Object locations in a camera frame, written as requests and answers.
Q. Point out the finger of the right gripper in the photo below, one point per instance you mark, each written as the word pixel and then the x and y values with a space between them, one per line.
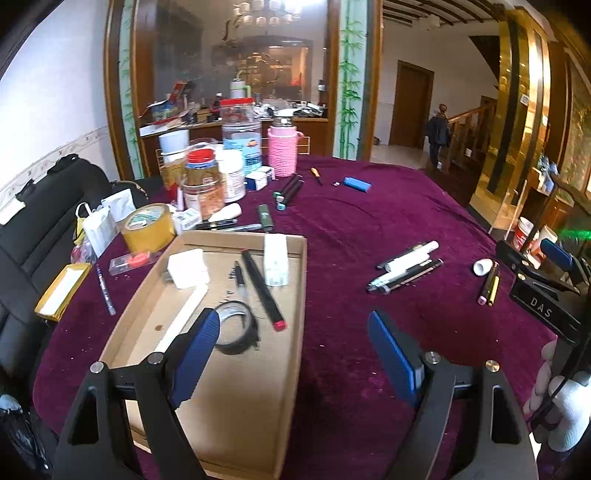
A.
pixel 565 262

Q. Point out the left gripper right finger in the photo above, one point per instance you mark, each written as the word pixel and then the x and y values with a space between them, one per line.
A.
pixel 493 439

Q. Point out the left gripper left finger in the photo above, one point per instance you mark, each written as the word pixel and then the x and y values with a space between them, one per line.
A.
pixel 96 440

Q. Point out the white glue bottle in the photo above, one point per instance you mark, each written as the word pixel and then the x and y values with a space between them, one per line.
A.
pixel 483 267

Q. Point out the yellow black marker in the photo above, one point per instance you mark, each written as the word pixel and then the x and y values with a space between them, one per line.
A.
pixel 493 291

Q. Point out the black marker pink cap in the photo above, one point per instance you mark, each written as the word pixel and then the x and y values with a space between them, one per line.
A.
pixel 487 288

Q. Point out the white marker pen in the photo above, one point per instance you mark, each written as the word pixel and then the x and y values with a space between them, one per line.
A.
pixel 417 257

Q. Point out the gold yellow flat box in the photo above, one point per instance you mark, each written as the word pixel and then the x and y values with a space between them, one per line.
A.
pixel 55 300

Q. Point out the long white strip box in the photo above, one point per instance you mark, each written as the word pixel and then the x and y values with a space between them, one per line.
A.
pixel 181 318

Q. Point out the person in black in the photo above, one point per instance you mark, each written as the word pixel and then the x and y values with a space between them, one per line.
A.
pixel 438 134

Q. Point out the purple pen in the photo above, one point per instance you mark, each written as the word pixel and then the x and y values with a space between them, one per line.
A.
pixel 104 290

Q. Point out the purple velvet tablecloth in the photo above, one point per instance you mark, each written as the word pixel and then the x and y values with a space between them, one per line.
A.
pixel 314 401

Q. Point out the clear red box cutter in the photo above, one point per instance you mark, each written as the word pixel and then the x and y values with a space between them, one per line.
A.
pixel 132 261

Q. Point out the black tape roll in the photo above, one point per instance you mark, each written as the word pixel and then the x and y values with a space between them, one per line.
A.
pixel 239 329

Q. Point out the blue lighter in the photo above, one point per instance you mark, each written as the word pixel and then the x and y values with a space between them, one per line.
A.
pixel 357 184

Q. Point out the white square box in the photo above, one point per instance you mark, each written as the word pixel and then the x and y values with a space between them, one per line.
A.
pixel 188 269

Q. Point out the black sofa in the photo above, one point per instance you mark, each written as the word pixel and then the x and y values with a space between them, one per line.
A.
pixel 35 245

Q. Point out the small black pen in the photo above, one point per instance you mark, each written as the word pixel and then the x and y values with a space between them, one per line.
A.
pixel 240 283

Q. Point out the yellow packing tape roll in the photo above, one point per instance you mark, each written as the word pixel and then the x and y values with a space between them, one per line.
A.
pixel 148 229

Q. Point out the black marker red cap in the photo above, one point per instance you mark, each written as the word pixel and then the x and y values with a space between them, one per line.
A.
pixel 265 298

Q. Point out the small orange screwdriver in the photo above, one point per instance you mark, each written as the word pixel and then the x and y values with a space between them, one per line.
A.
pixel 316 174

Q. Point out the tall white box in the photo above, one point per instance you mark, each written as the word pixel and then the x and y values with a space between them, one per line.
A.
pixel 275 260

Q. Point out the black markers bundle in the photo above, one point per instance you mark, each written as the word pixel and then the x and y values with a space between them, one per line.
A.
pixel 284 196

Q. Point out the clear jar orange label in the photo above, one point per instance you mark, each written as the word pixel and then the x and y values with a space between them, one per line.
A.
pixel 207 199

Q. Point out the green lighter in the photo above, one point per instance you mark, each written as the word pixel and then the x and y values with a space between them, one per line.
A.
pixel 265 218

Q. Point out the red lid spice jar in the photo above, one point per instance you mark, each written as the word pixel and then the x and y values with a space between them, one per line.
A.
pixel 201 167

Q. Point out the small white blue box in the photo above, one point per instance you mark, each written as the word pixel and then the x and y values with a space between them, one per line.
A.
pixel 260 178

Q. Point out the white pill bottle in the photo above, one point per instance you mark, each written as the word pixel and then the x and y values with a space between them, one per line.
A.
pixel 230 166

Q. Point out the large clear plastic jar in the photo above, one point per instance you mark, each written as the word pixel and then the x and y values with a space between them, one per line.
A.
pixel 242 131

